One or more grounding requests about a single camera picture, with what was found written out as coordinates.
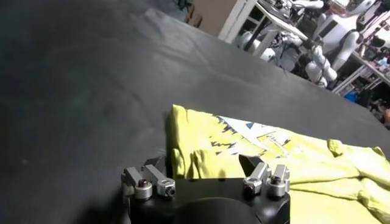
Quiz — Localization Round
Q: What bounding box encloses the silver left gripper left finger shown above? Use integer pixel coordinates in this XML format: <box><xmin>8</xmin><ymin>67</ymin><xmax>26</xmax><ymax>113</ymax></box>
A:
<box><xmin>121</xmin><ymin>155</ymin><xmax>177</xmax><ymax>200</ymax></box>

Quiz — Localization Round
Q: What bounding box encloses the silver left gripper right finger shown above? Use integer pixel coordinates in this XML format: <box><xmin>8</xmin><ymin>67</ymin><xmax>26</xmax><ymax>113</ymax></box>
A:
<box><xmin>238</xmin><ymin>154</ymin><xmax>291</xmax><ymax>198</ymax></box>

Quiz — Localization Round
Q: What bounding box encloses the yellow-green t-shirt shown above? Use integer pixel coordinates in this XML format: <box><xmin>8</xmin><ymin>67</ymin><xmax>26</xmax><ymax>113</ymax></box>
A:
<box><xmin>166</xmin><ymin>104</ymin><xmax>390</xmax><ymax>224</ymax></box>

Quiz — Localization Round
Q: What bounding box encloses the black table cover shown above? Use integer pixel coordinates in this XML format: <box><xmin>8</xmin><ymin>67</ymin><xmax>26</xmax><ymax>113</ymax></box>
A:
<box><xmin>0</xmin><ymin>0</ymin><xmax>390</xmax><ymax>224</ymax></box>

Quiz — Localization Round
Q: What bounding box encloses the white adjustable side desk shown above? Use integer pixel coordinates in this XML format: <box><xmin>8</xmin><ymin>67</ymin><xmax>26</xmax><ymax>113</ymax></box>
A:
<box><xmin>225</xmin><ymin>0</ymin><xmax>309</xmax><ymax>59</ymax></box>

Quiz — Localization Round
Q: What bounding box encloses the white humanoid robot with base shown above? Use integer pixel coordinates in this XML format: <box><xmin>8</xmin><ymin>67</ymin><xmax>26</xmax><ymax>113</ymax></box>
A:
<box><xmin>237</xmin><ymin>0</ymin><xmax>390</xmax><ymax>89</ymax></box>

